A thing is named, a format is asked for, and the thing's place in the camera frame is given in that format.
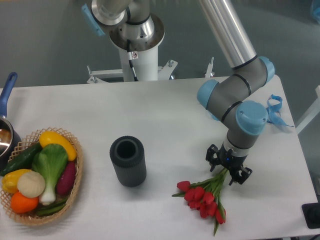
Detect red tulip bouquet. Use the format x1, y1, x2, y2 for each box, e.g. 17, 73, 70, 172
172, 168, 229, 235

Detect cream white garlic bulb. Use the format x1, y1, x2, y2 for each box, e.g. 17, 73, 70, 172
17, 171, 46, 198

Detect tangled blue ribbon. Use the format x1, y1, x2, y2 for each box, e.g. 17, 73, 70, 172
266, 94, 294, 128

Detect white frame at right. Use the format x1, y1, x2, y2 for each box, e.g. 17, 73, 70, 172
295, 85, 320, 135

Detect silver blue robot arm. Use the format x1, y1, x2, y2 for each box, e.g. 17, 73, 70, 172
81, 0, 275, 184

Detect dark green cucumber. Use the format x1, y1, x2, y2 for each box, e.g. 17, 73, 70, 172
0, 142, 42, 177

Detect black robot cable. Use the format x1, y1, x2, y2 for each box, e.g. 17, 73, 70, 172
125, 39, 139, 82

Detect green bok choy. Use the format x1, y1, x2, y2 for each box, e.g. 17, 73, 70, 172
31, 143, 68, 206

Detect green bean pods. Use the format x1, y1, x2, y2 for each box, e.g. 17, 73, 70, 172
35, 198, 67, 217

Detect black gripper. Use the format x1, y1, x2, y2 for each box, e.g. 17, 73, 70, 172
205, 144, 253, 186

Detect yellow squash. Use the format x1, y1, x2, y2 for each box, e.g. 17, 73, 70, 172
38, 130, 78, 162

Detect black device at edge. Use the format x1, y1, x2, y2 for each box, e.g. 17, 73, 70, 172
301, 202, 320, 229

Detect woven wicker basket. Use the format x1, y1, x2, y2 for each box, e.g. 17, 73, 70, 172
0, 127, 84, 226

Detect curled blue ribbon strip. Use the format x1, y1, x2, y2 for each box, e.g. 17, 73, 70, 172
208, 111, 220, 121

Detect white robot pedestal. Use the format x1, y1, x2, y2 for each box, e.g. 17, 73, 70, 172
86, 46, 216, 84

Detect dark grey ribbed vase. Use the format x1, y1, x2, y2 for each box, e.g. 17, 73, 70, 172
109, 135, 147, 187

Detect blue handled saucepan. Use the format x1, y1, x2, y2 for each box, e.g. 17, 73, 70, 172
0, 72, 21, 171

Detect yellow bell pepper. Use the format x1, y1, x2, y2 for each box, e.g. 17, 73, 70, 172
1, 169, 32, 194

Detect purple sweet potato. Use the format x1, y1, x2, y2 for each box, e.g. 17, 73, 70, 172
56, 161, 77, 195

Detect orange fruit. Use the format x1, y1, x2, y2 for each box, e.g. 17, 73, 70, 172
10, 191, 39, 214

